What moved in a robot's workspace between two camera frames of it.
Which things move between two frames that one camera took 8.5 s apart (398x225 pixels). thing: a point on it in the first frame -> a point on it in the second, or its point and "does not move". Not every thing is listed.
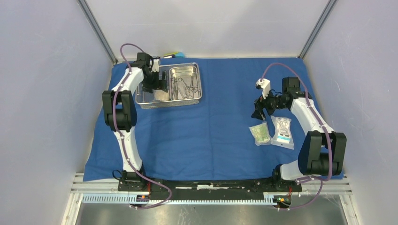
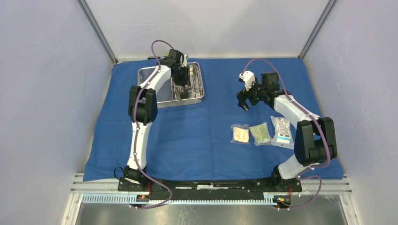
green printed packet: x=260 y=133 does not move
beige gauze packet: x=161 y=95 -> x=241 y=133
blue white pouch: x=283 y=136 does not move
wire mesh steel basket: x=184 y=87 does not move
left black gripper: x=149 y=88 -> x=186 y=80
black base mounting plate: x=175 y=188 does not move
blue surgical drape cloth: x=221 y=141 does not move
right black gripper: x=259 y=105 -> x=241 y=97
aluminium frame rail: x=92 y=183 does not move
